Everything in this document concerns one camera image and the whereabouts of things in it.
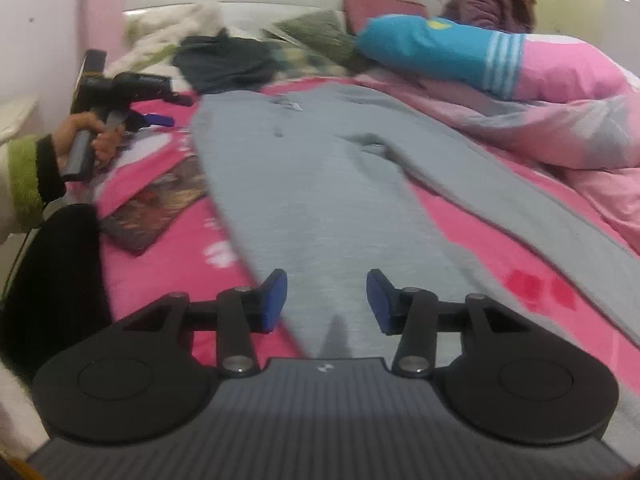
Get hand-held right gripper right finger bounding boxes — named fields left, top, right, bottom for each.
left=366, top=269, right=533, bottom=378

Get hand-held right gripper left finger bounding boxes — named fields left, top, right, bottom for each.
left=122, top=269, right=289, bottom=378

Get grey pants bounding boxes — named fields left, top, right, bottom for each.
left=190, top=82, right=640, bottom=461

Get person's left hand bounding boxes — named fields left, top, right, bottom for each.
left=50, top=111, right=128, bottom=168

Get dark grey garment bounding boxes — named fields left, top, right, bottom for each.
left=172, top=30, right=281, bottom=96

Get white fuzzy cloth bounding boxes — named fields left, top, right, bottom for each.
left=107, top=2, right=226, bottom=78

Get pink white headboard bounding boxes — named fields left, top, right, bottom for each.
left=82, top=0, right=426, bottom=91

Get dark printed book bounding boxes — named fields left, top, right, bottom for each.
left=97, top=152, right=211, bottom=257

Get pink floral blanket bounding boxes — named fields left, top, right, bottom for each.
left=65, top=77, right=640, bottom=371

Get white bedside table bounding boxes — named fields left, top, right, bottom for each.
left=0, top=95, right=41, bottom=161

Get green floral pillow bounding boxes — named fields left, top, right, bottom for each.
left=262, top=9, right=371, bottom=73

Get person's black clothing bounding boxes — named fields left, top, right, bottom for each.
left=0, top=204, right=113, bottom=386

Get dark red pillow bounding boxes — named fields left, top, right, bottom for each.
left=341, top=0, right=431, bottom=33

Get blue pink striped quilt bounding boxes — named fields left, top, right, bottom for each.
left=355, top=15, right=640, bottom=103

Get pink grey floral duvet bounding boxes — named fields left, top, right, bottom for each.
left=352, top=55, right=640, bottom=256

